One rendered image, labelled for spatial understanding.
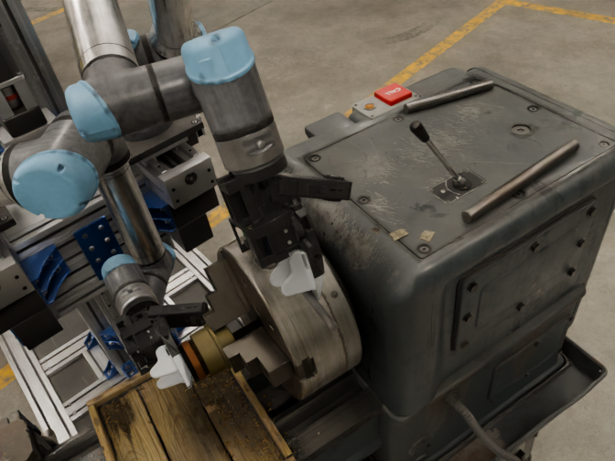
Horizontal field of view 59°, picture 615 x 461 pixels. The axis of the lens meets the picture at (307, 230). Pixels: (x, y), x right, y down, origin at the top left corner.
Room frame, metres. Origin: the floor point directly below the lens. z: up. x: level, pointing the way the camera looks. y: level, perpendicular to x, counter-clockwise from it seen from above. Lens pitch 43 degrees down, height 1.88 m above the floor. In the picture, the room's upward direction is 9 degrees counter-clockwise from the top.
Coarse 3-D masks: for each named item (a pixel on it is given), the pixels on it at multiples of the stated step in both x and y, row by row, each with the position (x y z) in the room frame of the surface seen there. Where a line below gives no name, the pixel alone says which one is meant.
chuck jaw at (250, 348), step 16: (256, 336) 0.58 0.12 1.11; (224, 352) 0.56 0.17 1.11; (240, 352) 0.55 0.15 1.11; (256, 352) 0.54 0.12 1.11; (272, 352) 0.53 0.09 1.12; (240, 368) 0.54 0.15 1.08; (256, 368) 0.52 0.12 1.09; (272, 368) 0.50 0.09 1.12; (288, 368) 0.50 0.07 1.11; (304, 368) 0.50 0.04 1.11; (272, 384) 0.49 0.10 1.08
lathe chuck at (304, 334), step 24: (240, 240) 0.71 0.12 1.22; (240, 264) 0.63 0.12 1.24; (264, 288) 0.58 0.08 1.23; (264, 312) 0.57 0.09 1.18; (288, 312) 0.55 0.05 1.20; (312, 312) 0.55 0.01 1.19; (288, 336) 0.52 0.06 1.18; (312, 336) 0.52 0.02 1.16; (336, 336) 0.53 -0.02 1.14; (312, 360) 0.51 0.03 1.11; (336, 360) 0.52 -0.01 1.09; (288, 384) 0.55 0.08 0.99; (312, 384) 0.49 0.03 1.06
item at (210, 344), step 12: (192, 336) 0.59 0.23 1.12; (204, 336) 0.59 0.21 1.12; (216, 336) 0.59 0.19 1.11; (228, 336) 0.59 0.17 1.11; (180, 348) 0.57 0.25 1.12; (192, 348) 0.57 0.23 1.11; (204, 348) 0.56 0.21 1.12; (216, 348) 0.56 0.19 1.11; (192, 360) 0.55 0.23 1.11; (204, 360) 0.55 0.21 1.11; (216, 360) 0.55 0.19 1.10; (228, 360) 0.55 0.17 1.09; (192, 372) 0.53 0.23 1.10; (204, 372) 0.54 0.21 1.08; (216, 372) 0.54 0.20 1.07
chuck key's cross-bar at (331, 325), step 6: (306, 294) 0.47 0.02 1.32; (312, 294) 0.47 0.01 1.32; (312, 300) 0.46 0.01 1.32; (312, 306) 0.45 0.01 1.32; (318, 306) 0.44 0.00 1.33; (318, 312) 0.44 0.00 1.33; (324, 312) 0.43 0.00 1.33; (324, 318) 0.42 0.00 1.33; (330, 318) 0.42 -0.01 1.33; (330, 324) 0.41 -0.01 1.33; (336, 324) 0.41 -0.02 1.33; (330, 330) 0.40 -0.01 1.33
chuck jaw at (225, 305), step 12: (216, 264) 0.68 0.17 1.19; (228, 264) 0.68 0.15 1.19; (216, 276) 0.67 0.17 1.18; (228, 276) 0.67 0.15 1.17; (216, 288) 0.65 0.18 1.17; (228, 288) 0.65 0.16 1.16; (240, 288) 0.66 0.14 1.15; (216, 300) 0.64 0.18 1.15; (228, 300) 0.64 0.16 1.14; (240, 300) 0.64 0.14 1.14; (216, 312) 0.62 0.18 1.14; (228, 312) 0.62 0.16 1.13; (240, 312) 0.63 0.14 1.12; (216, 324) 0.61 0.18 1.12
